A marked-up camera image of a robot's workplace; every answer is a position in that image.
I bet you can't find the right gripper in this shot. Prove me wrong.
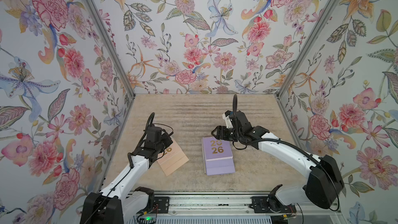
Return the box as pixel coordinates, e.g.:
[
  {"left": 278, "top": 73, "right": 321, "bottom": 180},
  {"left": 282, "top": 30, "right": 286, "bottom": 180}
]
[{"left": 210, "top": 126, "right": 243, "bottom": 142}]

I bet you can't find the peach desk calendar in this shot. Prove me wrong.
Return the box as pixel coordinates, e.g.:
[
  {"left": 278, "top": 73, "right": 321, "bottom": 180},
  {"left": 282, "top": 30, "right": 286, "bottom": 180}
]
[{"left": 157, "top": 139, "right": 189, "bottom": 176}]

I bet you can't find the purple calendar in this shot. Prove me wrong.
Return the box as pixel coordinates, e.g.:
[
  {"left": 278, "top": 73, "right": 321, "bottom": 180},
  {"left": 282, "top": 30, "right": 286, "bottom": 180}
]
[{"left": 202, "top": 137, "right": 235, "bottom": 176}]

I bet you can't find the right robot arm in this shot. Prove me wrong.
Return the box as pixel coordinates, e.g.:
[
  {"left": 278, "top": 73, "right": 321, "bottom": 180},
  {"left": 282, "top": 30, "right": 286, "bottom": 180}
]
[{"left": 211, "top": 111, "right": 344, "bottom": 212}]

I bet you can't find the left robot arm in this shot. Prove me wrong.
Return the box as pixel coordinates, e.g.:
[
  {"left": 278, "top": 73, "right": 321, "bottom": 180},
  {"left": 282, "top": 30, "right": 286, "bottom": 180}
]
[{"left": 80, "top": 124, "right": 174, "bottom": 224}]

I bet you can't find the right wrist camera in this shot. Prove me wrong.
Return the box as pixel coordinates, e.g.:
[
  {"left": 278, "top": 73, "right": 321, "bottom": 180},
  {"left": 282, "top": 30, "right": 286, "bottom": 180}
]
[{"left": 222, "top": 114, "right": 233, "bottom": 129}]

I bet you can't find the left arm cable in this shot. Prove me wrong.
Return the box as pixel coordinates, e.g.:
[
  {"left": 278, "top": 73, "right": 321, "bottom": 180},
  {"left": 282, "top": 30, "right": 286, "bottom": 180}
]
[{"left": 136, "top": 111, "right": 175, "bottom": 150}]

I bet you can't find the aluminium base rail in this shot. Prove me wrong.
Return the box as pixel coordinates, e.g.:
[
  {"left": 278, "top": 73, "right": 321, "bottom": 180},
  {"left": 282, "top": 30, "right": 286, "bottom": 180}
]
[{"left": 153, "top": 191, "right": 340, "bottom": 217}]

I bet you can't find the left corner aluminium post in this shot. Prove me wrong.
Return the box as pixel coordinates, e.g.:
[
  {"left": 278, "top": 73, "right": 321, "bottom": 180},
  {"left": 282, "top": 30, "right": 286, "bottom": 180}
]
[{"left": 69, "top": 0, "right": 136, "bottom": 99}]

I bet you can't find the corner aluminium post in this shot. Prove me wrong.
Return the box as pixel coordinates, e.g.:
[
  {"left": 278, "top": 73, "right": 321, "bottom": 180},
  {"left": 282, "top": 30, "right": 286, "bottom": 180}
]
[
  {"left": 69, "top": 0, "right": 136, "bottom": 99},
  {"left": 276, "top": 0, "right": 347, "bottom": 99}
]

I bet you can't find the right corner aluminium post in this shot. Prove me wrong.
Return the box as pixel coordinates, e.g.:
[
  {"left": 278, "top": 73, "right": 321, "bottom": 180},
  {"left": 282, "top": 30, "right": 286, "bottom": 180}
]
[{"left": 276, "top": 0, "right": 347, "bottom": 99}]

